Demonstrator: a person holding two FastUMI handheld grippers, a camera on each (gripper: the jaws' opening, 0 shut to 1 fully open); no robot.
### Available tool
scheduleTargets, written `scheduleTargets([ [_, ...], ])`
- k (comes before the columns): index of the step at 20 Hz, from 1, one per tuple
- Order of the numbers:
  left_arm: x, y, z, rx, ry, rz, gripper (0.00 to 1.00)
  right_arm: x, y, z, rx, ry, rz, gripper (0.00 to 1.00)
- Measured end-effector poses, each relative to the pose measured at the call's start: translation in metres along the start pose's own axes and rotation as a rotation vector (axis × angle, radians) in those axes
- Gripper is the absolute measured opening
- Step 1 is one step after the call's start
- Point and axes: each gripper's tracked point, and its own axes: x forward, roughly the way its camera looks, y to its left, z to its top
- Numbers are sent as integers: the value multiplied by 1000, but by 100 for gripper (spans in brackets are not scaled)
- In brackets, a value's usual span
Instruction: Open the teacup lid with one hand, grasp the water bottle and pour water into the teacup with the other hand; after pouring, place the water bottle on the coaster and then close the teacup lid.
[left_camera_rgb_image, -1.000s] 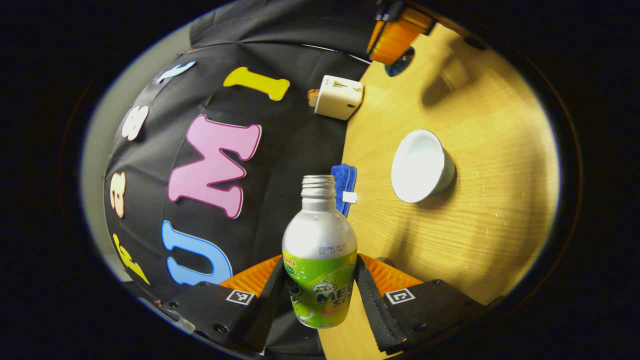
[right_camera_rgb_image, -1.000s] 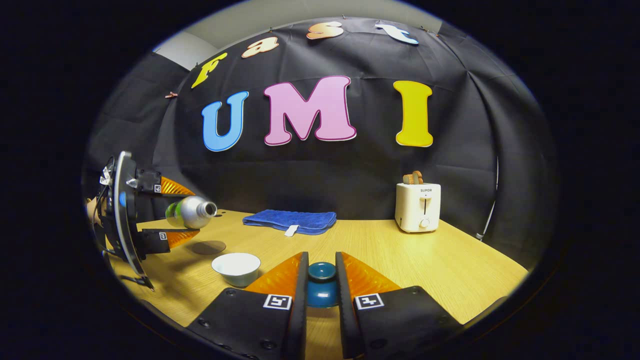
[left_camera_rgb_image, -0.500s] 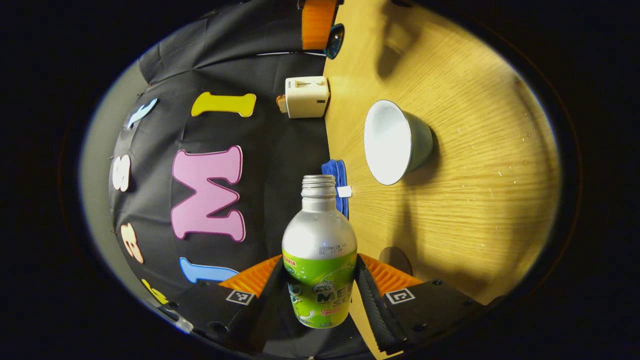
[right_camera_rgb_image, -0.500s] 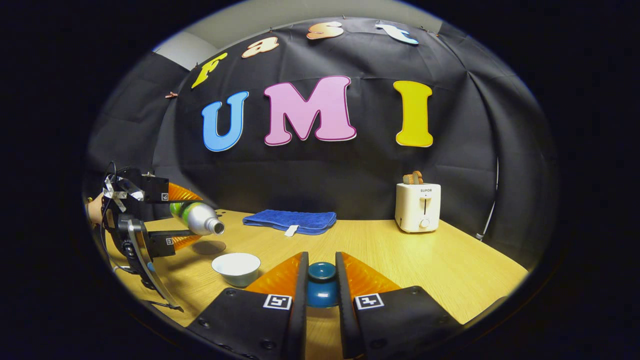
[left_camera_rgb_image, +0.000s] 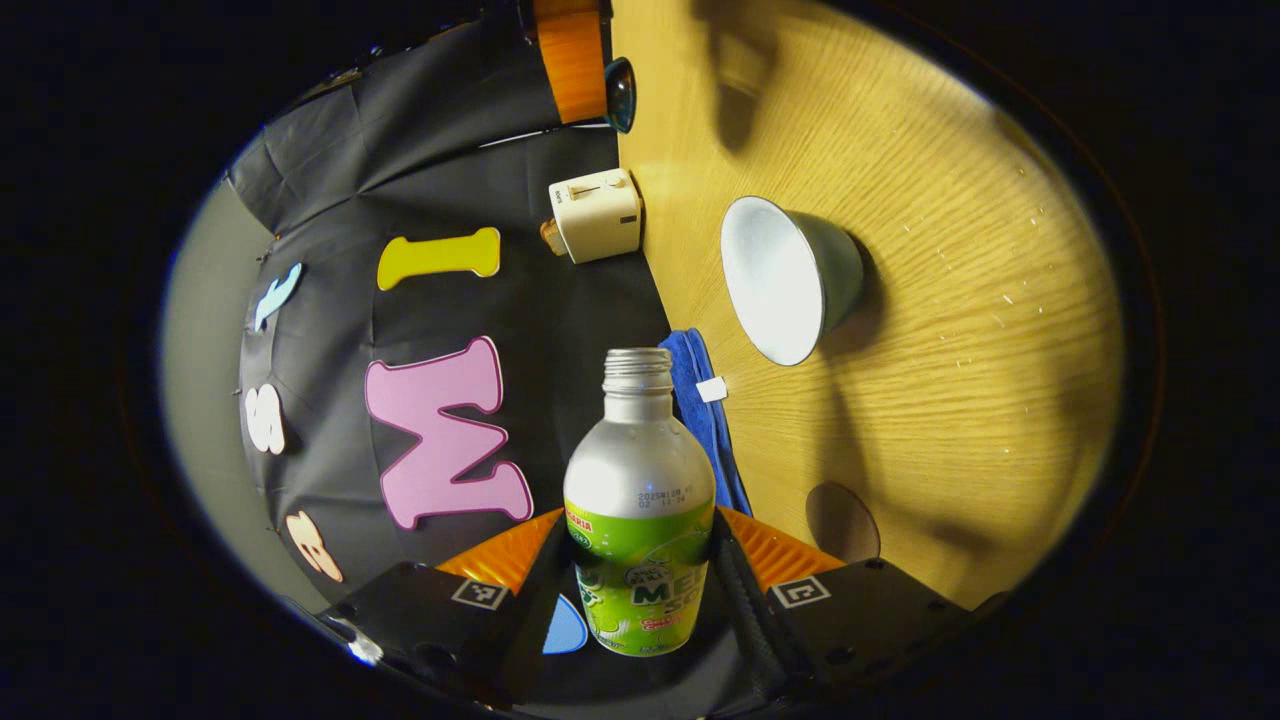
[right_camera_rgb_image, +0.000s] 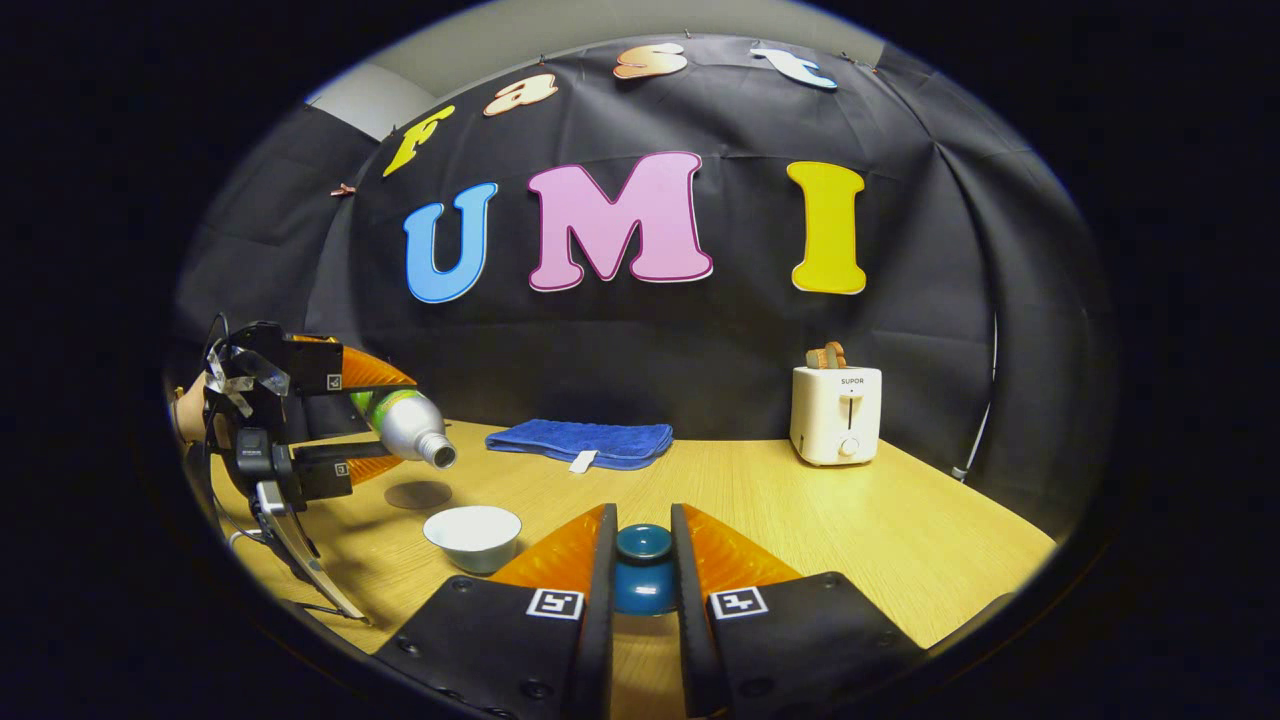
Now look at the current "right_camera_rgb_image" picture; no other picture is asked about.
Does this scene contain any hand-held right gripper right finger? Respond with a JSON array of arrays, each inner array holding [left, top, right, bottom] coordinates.
[[670, 503, 931, 719]]

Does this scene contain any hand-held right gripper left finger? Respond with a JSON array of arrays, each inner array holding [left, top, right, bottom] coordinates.
[[375, 503, 619, 720]]

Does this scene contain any teal teacup lid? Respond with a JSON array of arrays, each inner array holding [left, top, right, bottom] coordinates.
[[612, 523, 679, 617]]

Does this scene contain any silver green water bottle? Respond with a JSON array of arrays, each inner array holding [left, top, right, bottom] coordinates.
[[350, 388, 458, 471]]

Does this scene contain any round brown coaster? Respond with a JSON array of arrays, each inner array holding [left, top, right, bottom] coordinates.
[[384, 480, 453, 511]]

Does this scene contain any white teacup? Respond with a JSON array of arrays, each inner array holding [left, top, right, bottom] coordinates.
[[423, 505, 523, 576]]

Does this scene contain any blue folded towel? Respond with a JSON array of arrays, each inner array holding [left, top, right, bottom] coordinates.
[[485, 418, 675, 474]]

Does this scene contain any white toaster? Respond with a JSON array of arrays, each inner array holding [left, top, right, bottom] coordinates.
[[789, 365, 884, 468]]

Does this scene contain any black backdrop cloth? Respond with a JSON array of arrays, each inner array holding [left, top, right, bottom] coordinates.
[[175, 35, 1111, 521]]

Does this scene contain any white cable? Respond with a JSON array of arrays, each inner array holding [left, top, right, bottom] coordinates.
[[950, 310, 1001, 483]]

